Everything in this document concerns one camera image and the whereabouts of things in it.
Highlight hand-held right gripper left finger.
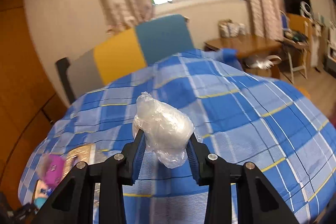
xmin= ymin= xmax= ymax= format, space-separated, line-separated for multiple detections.
xmin=31 ymin=131 xmax=146 ymax=224

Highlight blue plaid bed sheet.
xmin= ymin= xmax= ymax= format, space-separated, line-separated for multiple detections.
xmin=17 ymin=49 xmax=336 ymax=224

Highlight white handled bag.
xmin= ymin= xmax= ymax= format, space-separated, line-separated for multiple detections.
xmin=245 ymin=54 xmax=282 ymax=69

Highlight dark bag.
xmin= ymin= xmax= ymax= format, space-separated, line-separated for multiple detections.
xmin=285 ymin=31 xmax=309 ymax=43

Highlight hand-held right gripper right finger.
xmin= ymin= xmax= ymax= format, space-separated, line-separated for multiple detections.
xmin=187 ymin=132 xmax=301 ymax=224

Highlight white bundle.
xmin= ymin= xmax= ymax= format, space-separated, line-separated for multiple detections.
xmin=132 ymin=92 xmax=203 ymax=169

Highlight black headboard post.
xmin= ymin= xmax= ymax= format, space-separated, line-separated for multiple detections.
xmin=55 ymin=57 xmax=76 ymax=105

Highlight wooden desk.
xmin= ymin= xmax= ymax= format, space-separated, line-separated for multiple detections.
xmin=204 ymin=34 xmax=284 ymax=79

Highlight teal and pink plush toy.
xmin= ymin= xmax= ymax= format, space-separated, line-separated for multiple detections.
xmin=33 ymin=196 xmax=49 ymax=210

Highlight cluttered white shelf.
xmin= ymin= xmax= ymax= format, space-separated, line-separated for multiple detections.
xmin=312 ymin=14 xmax=336 ymax=72

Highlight wooden wardrobe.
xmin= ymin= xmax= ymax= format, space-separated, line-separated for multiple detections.
xmin=0 ymin=0 xmax=69 ymax=211

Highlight grey yellow blue headboard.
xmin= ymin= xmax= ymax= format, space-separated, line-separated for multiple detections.
xmin=67 ymin=14 xmax=196 ymax=97

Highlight white storage containers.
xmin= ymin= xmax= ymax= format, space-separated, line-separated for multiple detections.
xmin=219 ymin=20 xmax=248 ymax=38

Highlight white ring fan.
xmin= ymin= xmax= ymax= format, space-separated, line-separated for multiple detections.
xmin=299 ymin=1 xmax=314 ymax=17

